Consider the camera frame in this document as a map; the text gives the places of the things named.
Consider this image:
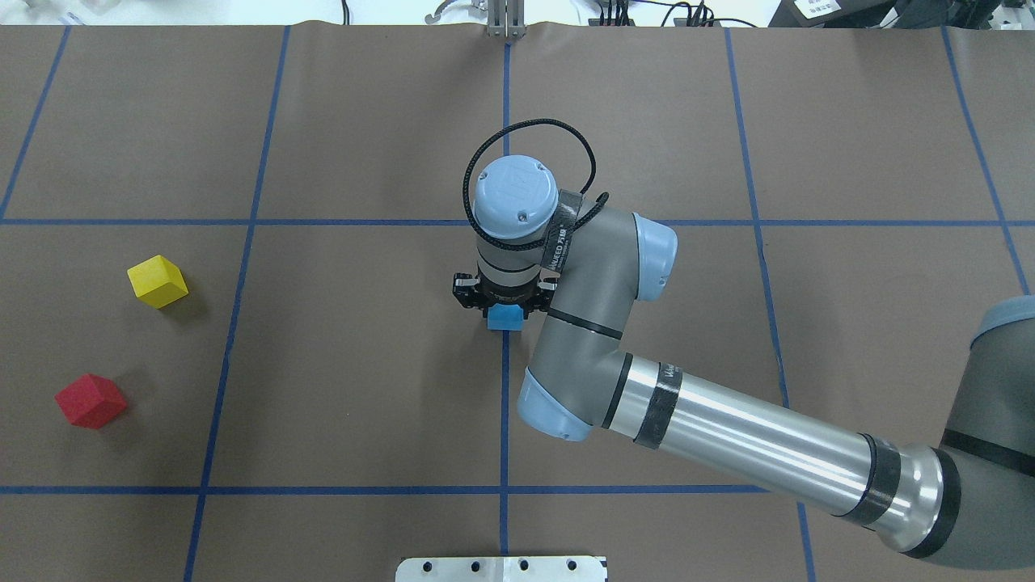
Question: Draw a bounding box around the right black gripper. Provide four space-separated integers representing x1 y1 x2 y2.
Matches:
452 272 560 318

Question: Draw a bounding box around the blue cube block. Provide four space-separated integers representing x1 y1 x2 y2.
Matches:
487 303 526 331

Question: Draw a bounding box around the yellow cube block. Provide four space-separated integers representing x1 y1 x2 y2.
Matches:
126 255 189 310

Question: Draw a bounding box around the red cube block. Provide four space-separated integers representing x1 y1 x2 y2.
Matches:
54 373 129 428

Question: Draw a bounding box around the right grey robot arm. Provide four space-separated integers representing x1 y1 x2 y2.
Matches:
454 155 1034 570

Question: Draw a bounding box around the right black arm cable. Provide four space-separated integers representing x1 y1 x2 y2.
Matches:
463 119 609 250

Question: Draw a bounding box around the aluminium frame post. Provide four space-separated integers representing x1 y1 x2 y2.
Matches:
485 0 527 40

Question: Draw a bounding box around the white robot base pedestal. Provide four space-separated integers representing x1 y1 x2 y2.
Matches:
395 555 610 581

